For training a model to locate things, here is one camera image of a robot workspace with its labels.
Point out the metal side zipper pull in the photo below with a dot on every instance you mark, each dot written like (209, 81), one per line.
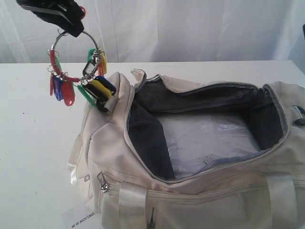
(103, 183)

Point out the colourful key tag bunch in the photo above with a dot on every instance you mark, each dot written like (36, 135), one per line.
(98, 91)

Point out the white backdrop curtain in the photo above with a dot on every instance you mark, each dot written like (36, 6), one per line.
(163, 31)

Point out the clear plastic stuffing bag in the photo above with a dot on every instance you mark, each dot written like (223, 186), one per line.
(197, 142)

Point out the white paper price tag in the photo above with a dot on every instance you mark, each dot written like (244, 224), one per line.
(81, 217)

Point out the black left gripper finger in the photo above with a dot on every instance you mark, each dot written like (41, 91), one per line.
(66, 14)

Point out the cream duffel bag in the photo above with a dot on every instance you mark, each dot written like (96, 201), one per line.
(263, 191)

